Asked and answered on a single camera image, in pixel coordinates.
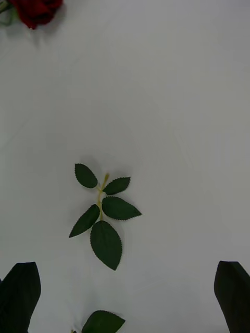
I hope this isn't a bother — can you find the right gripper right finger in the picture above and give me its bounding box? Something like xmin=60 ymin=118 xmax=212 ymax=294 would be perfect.
xmin=214 ymin=260 xmax=250 ymax=333

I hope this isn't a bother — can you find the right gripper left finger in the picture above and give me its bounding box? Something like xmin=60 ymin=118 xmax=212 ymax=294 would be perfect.
xmin=0 ymin=261 xmax=42 ymax=333

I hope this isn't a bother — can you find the loose green leaf twig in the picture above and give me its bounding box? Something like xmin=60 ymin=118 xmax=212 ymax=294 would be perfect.
xmin=68 ymin=163 xmax=143 ymax=271
xmin=70 ymin=310 xmax=126 ymax=333

